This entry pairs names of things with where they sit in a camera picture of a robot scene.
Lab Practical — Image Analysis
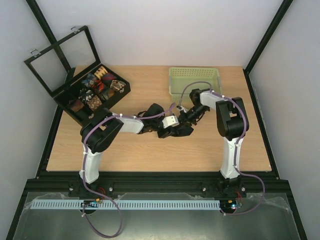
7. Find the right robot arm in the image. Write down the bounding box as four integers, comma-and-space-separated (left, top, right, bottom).
177, 89, 250, 196

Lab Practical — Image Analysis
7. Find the black tie storage box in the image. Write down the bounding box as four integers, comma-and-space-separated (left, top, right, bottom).
54, 64, 131, 125

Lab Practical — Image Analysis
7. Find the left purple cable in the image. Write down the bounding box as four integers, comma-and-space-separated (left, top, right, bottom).
82, 102, 176, 237

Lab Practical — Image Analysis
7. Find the black white rolled tie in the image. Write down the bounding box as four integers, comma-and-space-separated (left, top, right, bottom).
78, 88, 96, 103

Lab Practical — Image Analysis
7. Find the black frame post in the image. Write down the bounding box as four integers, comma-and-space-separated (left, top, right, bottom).
242, 0, 294, 72
26, 0, 72, 74

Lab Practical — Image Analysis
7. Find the glass box lid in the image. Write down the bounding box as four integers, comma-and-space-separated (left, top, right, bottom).
24, 25, 101, 98

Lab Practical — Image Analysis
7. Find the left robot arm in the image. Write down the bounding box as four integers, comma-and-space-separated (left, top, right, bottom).
79, 103, 179, 184

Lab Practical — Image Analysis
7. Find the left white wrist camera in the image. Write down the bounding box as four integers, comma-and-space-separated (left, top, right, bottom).
162, 115, 180, 129

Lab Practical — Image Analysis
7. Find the left black frame post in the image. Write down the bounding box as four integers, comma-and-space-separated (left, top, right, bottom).
26, 0, 72, 74

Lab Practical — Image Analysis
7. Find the white slotted cable duct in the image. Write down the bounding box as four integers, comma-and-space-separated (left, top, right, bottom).
30, 199, 221, 211

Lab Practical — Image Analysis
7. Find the dark red rolled tie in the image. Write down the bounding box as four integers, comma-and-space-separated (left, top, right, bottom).
101, 73, 117, 85

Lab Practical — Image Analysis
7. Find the blue patterned rolled tie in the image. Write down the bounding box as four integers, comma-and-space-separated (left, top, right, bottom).
81, 73, 101, 88

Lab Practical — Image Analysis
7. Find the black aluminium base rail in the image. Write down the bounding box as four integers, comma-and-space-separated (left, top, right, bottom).
22, 172, 293, 199

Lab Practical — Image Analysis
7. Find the green plastic basket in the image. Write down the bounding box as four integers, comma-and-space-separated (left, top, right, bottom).
169, 67, 222, 104

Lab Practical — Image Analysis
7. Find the brown beige rolled tie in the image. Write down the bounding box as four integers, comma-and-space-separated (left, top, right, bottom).
110, 79, 126, 93

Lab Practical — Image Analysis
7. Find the black necktie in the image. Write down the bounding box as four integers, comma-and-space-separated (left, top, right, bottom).
172, 125, 194, 137

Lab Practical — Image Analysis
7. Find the rust brown rolled tie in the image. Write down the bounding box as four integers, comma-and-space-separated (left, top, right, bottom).
67, 99, 84, 113

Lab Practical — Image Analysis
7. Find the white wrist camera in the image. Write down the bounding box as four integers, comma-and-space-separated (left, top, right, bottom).
176, 105, 188, 113
162, 115, 180, 129

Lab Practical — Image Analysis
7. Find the tan patterned rolled tie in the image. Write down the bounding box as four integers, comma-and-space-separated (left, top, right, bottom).
94, 66, 108, 79

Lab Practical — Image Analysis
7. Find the orange striped rolled tie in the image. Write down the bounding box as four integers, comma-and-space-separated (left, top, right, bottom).
91, 79, 107, 94

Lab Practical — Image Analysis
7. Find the right black frame post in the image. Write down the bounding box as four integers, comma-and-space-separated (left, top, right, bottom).
242, 0, 294, 72

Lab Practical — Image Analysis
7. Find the brown dotted rolled tie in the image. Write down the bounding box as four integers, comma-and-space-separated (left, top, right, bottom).
87, 96, 102, 111

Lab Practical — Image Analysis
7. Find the olive brown rolled tie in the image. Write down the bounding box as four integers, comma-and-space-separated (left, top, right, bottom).
99, 88, 115, 101

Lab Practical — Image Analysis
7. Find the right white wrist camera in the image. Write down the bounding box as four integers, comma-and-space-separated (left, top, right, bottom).
176, 105, 188, 113

